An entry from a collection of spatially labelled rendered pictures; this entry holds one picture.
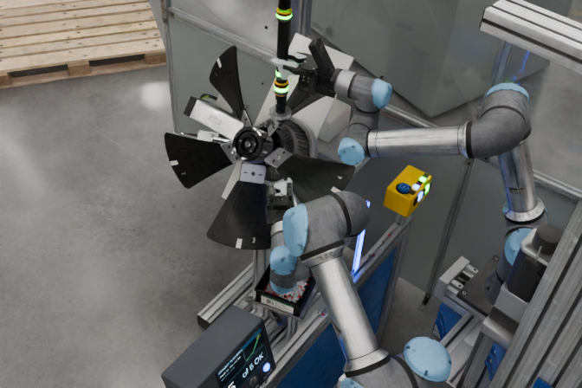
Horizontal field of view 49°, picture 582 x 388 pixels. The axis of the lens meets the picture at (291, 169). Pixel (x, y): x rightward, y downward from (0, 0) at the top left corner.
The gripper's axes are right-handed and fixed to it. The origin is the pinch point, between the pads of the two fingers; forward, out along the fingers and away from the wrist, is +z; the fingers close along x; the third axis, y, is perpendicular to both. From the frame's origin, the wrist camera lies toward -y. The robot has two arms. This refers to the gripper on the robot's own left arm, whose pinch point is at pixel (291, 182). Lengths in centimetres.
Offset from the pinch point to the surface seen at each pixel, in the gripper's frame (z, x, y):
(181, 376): -74, -8, 25
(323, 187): -2.8, 0.1, -10.4
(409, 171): 18.7, 14.7, -41.2
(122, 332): 20, 108, 86
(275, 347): 9, 108, 14
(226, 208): 0.9, 11.2, 22.8
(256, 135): 14.3, -8.9, 11.0
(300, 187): -2.2, 0.2, -2.9
